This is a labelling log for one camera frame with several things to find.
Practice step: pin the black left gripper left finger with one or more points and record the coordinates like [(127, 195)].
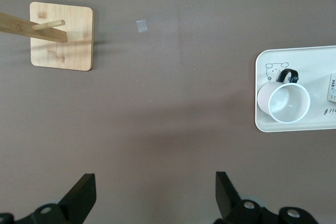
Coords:
[(78, 197)]

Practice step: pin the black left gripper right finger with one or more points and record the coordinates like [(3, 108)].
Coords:
[(225, 197)]

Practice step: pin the wooden cup rack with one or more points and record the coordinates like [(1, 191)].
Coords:
[(74, 51)]

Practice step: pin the white rabbit print tray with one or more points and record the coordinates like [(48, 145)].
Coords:
[(315, 61)]

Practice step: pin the small grey tape patch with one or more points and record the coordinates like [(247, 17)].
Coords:
[(142, 26)]

